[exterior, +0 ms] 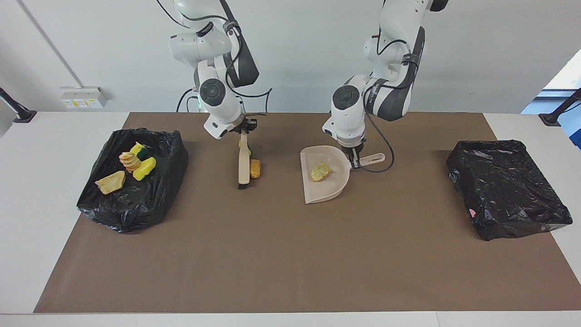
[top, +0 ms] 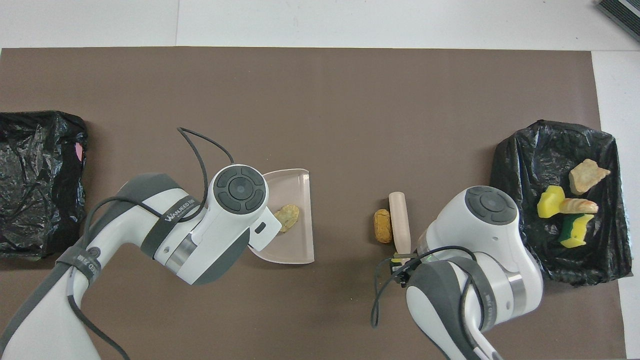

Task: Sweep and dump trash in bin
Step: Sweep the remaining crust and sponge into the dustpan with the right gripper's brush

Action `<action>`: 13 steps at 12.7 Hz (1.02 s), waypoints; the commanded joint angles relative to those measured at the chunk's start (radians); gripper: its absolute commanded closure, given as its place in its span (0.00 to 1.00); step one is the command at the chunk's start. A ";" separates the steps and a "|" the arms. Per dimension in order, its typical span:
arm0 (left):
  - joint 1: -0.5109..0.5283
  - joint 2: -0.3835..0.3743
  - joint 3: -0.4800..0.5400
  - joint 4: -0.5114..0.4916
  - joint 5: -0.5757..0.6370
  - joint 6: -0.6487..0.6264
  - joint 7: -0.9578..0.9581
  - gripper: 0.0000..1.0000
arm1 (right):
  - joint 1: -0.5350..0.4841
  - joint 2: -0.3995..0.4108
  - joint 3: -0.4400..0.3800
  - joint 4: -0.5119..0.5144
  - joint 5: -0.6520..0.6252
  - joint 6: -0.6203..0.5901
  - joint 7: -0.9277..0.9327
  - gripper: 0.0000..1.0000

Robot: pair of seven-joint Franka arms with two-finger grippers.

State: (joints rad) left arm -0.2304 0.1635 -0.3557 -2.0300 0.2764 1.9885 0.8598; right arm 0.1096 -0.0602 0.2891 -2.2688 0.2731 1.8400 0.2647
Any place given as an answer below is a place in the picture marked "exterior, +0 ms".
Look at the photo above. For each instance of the notched green yellow sponge piece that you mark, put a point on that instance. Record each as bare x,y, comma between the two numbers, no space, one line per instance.
137,149

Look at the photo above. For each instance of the beige plastic dustpan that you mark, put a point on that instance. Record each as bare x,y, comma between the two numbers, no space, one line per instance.
329,190

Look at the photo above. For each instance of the plain yellow sponge piece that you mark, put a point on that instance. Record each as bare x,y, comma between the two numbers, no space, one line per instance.
240,145

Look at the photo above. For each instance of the beige brush black bristles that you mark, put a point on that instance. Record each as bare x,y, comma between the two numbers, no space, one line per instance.
243,165

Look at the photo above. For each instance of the black bag lined bin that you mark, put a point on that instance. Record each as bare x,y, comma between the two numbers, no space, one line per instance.
504,190
136,204

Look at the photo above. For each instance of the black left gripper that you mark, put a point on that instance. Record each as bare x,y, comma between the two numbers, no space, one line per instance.
353,146

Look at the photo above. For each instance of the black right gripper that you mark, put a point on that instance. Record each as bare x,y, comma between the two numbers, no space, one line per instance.
245,123

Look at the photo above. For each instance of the brown table mat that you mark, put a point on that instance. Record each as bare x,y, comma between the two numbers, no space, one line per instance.
290,281

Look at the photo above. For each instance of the black clamp stand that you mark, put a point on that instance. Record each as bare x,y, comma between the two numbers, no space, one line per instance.
551,119
22,116

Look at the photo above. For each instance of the white wall outlet box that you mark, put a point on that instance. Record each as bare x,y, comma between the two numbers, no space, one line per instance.
84,97

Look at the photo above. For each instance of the large beige sponge chunk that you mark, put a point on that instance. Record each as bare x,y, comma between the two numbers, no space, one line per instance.
111,182

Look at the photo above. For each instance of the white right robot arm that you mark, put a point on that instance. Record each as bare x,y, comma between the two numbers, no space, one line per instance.
220,104

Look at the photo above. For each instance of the squarish green yellow sponge piece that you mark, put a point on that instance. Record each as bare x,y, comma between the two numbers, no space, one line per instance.
145,169

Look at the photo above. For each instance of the brown oval sponge piece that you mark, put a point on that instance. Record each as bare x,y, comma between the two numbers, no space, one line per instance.
255,169

